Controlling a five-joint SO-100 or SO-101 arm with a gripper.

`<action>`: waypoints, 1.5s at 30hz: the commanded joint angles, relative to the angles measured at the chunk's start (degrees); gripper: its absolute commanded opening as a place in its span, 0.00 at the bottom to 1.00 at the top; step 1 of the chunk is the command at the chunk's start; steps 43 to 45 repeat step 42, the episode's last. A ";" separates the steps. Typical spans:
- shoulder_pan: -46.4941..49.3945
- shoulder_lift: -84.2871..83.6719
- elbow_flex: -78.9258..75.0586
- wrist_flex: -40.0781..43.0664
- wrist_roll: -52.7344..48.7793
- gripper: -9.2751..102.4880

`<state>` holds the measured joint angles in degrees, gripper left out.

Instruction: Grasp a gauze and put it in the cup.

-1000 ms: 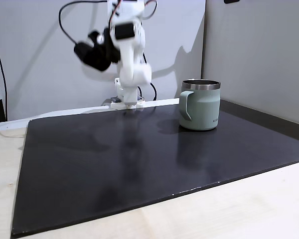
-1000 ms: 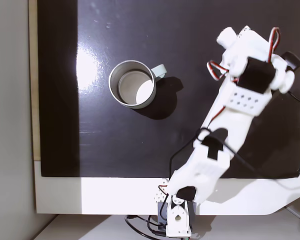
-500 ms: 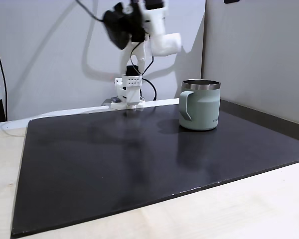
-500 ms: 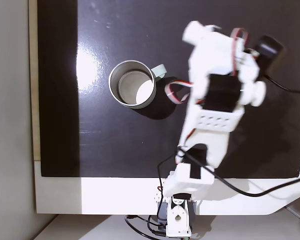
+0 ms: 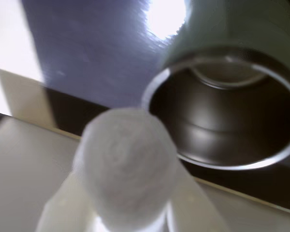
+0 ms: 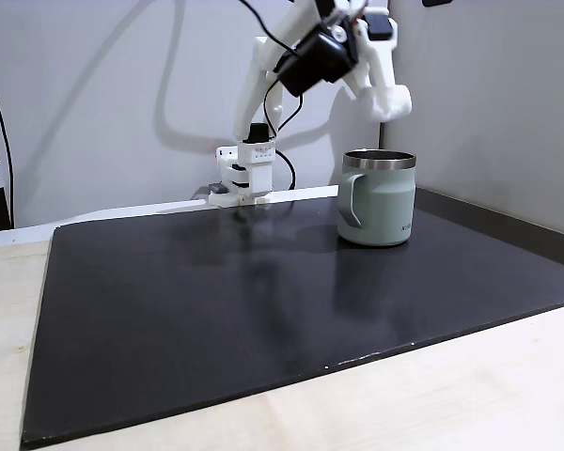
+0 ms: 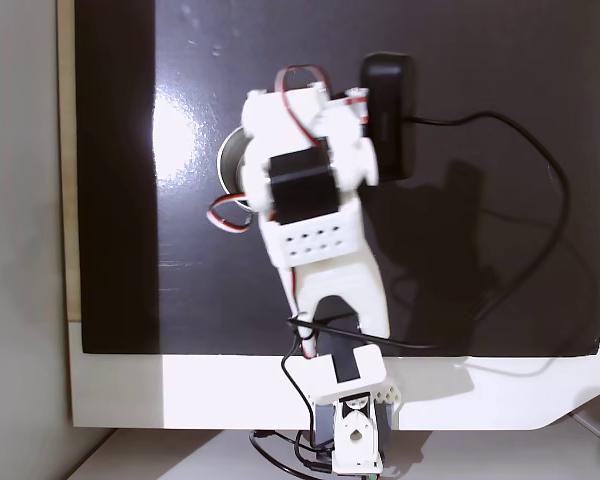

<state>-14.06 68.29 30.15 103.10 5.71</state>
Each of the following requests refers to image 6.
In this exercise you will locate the pale green steel-rim mug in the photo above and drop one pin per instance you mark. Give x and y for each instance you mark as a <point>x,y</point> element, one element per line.
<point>380,206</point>

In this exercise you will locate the grey table clamp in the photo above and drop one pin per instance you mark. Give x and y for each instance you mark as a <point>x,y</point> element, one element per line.
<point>216,189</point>

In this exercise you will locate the black table mat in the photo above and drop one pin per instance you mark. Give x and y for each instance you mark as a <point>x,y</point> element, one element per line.
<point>178,338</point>

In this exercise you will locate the black camera box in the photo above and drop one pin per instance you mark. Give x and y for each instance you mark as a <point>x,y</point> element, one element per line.
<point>315,61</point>

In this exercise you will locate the black wall-mounted object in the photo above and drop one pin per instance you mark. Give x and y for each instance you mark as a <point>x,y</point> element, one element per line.
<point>436,2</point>

